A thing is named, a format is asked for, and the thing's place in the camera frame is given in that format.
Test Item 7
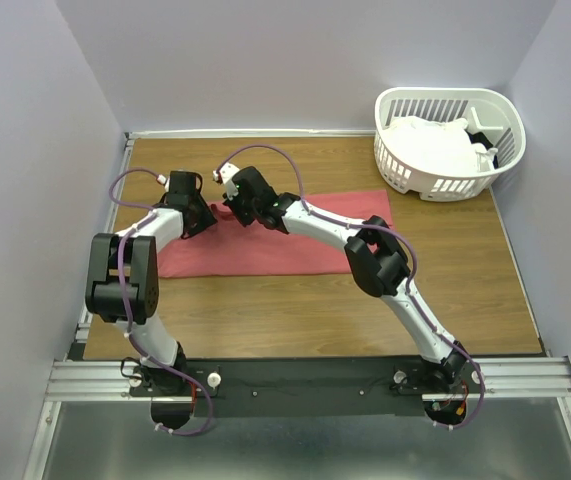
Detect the black garment in basket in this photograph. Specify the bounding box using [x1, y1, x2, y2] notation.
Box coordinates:
[467, 132, 498, 171]

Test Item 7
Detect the red t shirt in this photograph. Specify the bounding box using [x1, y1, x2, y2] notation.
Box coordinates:
[156, 188, 395, 279]

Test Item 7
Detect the white laundry basket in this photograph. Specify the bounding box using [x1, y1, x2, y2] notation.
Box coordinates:
[374, 87, 526, 202]

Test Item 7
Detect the white t shirt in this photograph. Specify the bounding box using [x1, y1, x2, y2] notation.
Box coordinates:
[381, 116, 494, 177]

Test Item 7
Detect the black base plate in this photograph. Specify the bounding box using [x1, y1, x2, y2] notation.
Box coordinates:
[129, 355, 487, 426]

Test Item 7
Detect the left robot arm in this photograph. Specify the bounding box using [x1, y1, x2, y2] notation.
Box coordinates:
[85, 168, 216, 395]

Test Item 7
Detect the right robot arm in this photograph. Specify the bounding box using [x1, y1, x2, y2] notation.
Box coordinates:
[213, 164, 469, 393]

